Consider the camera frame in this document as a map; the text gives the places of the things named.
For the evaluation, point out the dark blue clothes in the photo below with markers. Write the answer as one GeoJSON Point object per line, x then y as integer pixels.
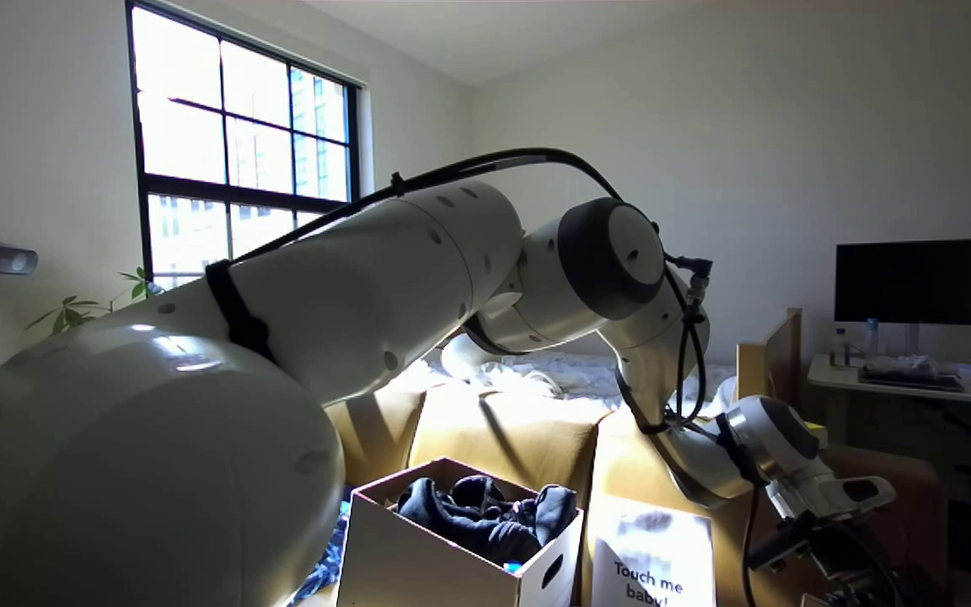
{"type": "Point", "coordinates": [488, 509]}

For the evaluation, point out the large tan box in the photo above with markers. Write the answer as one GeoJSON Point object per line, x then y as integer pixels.
{"type": "Point", "coordinates": [632, 460]}

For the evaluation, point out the blue patterned cloth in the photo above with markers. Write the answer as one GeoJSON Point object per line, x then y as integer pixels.
{"type": "Point", "coordinates": [323, 562]}

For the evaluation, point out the yellow book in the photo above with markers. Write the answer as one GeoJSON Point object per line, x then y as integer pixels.
{"type": "Point", "coordinates": [816, 433]}

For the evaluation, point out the black monitor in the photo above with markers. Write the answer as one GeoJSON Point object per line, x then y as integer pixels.
{"type": "Point", "coordinates": [927, 282]}

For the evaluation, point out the open cardboard box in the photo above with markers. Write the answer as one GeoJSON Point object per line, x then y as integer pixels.
{"type": "Point", "coordinates": [419, 562]}

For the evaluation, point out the green houseplant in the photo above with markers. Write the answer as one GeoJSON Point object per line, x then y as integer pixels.
{"type": "Point", "coordinates": [69, 311]}

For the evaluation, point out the light wooden bed frame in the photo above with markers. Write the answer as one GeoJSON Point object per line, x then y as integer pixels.
{"type": "Point", "coordinates": [553, 450]}

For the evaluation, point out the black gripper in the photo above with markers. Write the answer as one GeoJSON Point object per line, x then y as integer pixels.
{"type": "Point", "coordinates": [843, 562]}

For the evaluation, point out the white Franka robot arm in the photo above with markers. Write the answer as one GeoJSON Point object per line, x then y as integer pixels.
{"type": "Point", "coordinates": [396, 282]}

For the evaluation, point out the white bedding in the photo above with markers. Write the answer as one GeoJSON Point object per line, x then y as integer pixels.
{"type": "Point", "coordinates": [573, 377]}

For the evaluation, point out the small clear bottle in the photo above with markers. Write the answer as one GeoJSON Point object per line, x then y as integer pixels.
{"type": "Point", "coordinates": [841, 350]}
{"type": "Point", "coordinates": [872, 339]}

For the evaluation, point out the black keyboard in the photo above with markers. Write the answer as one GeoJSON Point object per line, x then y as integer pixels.
{"type": "Point", "coordinates": [911, 377]}

